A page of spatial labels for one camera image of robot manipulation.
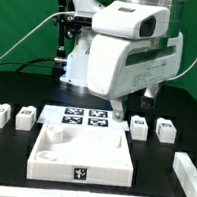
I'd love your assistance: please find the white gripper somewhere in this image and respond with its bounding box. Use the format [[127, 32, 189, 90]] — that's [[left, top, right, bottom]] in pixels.
[[87, 34, 183, 122]]

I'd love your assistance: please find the white square tabletop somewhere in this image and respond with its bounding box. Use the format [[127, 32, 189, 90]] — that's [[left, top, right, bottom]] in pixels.
[[26, 124, 134, 187]]

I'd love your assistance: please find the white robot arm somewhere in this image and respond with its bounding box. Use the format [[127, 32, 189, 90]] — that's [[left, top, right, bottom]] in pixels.
[[56, 0, 185, 121]]

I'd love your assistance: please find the white sheet with tags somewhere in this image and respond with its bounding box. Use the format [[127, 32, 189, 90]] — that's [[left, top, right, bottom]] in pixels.
[[37, 105, 129, 131]]

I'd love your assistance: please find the black camera stand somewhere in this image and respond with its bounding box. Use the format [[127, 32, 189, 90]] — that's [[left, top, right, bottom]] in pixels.
[[44, 0, 82, 82]]

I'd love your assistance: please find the black cable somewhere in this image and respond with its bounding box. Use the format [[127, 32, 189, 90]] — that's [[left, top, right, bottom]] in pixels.
[[0, 51, 65, 83]]

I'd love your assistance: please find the white cable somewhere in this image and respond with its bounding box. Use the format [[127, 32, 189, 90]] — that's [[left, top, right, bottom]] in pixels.
[[0, 1, 76, 80]]

